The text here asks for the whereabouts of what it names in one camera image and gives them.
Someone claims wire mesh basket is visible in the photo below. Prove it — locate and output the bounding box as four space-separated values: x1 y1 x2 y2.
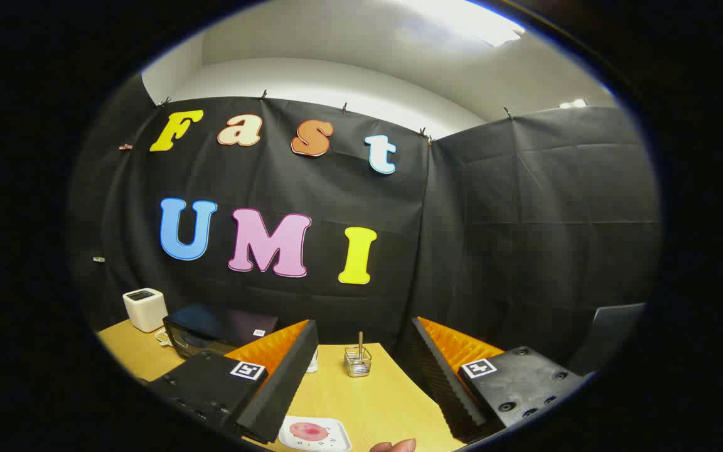
344 345 373 378

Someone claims pink round food slice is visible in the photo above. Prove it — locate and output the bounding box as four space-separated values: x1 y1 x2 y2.
289 422 329 441

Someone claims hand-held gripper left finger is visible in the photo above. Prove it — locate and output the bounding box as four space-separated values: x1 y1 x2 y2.
148 319 319 445

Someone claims white square plate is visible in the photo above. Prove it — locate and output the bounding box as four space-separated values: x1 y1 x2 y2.
278 416 353 452

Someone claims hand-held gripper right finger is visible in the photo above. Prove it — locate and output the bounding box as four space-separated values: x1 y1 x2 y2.
412 316 588 443

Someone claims black toaster oven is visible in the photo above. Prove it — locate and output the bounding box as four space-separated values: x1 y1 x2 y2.
163 303 282 360

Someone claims white bread toaster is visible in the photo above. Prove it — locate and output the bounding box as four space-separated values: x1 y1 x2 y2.
122 288 168 333

